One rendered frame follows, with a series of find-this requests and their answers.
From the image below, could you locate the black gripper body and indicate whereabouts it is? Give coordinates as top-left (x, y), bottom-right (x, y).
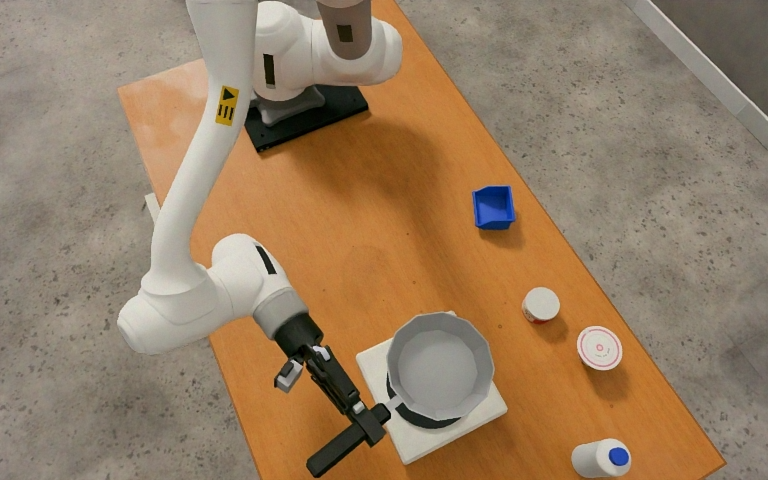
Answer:
top-left (274, 313), bottom-right (325, 372)

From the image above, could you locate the grey frying pan with black handle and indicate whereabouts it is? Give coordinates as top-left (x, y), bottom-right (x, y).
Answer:
top-left (331, 311), bottom-right (495, 459)

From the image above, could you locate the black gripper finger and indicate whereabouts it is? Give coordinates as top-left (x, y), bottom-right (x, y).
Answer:
top-left (307, 345), bottom-right (387, 444)
top-left (305, 364), bottom-right (384, 448)

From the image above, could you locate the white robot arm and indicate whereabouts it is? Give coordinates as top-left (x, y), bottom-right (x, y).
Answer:
top-left (117, 0), bottom-right (403, 355)

